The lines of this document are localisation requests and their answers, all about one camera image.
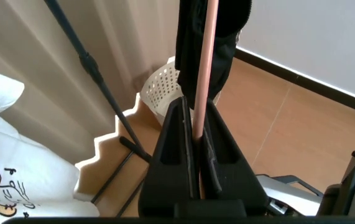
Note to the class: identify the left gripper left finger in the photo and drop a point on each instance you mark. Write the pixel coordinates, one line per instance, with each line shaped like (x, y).
(168, 183)

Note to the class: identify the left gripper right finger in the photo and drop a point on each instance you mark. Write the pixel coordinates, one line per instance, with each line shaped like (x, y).
(230, 183)

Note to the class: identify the pink clothes hanger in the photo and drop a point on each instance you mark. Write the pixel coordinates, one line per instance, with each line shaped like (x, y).
(205, 62)

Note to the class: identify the black garment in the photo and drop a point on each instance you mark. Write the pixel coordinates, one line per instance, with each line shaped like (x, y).
(224, 56)

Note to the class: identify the white printed shirt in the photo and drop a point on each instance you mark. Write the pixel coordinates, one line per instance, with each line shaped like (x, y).
(25, 174)

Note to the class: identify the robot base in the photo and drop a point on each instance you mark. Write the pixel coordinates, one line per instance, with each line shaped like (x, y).
(289, 193)

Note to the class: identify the white laundry basket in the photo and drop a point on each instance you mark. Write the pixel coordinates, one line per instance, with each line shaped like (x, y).
(158, 90)

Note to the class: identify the black clothes rack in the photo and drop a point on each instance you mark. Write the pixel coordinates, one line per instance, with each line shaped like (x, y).
(87, 62)

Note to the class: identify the beige curtain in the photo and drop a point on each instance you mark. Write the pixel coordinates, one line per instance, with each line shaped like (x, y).
(40, 46)

